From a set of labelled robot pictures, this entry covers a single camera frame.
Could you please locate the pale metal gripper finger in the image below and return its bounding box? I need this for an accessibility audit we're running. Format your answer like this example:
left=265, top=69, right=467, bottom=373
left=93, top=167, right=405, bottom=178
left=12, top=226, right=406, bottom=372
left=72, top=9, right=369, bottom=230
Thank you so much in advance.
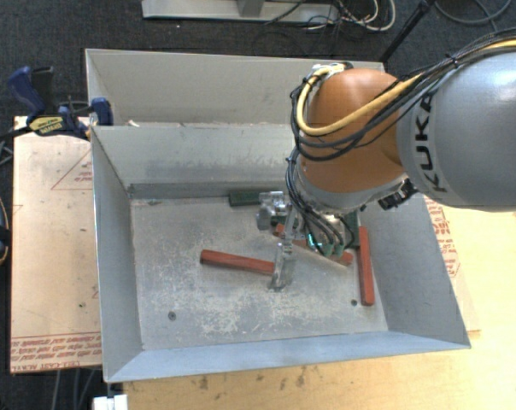
left=267, top=245, right=286, bottom=293
left=284, top=242, right=298, bottom=286

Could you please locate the dark green flat block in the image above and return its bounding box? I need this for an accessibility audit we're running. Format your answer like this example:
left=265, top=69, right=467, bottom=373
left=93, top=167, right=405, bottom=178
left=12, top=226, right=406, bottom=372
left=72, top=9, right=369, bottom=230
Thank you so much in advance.
left=228, top=190, right=277, bottom=208

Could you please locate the grey metal bin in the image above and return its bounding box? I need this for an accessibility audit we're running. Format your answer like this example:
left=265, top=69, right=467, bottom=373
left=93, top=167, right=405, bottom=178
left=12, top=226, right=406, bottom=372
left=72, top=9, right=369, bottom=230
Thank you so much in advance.
left=85, top=48, right=472, bottom=384

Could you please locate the brown cardboard board red print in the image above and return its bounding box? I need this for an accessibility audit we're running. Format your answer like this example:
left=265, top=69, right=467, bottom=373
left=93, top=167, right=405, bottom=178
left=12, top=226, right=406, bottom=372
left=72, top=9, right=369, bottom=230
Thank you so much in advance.
left=9, top=115, right=483, bottom=376

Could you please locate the black cylinder on white bracket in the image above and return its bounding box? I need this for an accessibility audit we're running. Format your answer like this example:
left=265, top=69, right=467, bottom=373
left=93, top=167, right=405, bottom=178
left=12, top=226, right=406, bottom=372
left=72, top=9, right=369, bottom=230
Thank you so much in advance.
left=376, top=178, right=419, bottom=212

